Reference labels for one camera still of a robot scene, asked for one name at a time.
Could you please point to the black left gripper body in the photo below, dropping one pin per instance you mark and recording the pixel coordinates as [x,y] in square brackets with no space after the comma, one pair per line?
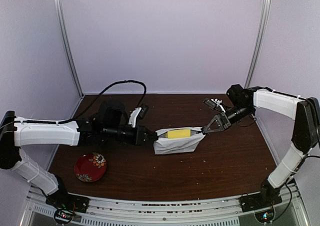
[140,129]

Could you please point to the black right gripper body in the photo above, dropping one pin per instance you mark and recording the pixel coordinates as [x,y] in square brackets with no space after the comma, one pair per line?
[222,115]

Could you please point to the white drawstring pouch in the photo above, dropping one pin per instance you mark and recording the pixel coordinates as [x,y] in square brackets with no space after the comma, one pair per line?
[164,145]

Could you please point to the yellow sponge block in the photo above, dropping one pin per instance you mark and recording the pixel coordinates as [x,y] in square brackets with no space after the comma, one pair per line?
[178,133]

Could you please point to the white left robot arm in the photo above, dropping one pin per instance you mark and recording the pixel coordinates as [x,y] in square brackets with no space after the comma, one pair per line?
[110,122]

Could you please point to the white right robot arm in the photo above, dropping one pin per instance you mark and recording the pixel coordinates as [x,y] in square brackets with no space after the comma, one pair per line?
[279,113]

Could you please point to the red floral plate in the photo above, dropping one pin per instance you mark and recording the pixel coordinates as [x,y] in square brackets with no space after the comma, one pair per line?
[90,168]

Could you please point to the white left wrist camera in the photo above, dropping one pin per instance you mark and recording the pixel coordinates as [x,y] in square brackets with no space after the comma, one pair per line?
[138,114]

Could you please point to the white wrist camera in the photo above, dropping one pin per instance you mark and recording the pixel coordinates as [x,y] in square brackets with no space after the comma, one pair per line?
[138,114]
[215,104]

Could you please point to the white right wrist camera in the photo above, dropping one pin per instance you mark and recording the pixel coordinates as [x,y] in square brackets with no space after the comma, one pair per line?
[215,104]

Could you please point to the aluminium front rail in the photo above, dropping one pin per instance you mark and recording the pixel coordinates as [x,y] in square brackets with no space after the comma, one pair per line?
[228,211]

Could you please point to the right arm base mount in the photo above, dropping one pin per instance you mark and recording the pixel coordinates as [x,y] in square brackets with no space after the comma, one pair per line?
[253,202]

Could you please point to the right aluminium frame post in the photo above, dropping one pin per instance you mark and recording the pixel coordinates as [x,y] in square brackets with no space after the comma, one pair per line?
[263,21]

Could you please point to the aluminium frame post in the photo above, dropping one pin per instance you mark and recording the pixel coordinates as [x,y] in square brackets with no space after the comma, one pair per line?
[263,21]
[67,47]

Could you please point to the left aluminium frame post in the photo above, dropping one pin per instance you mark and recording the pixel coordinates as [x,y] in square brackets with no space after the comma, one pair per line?
[67,47]

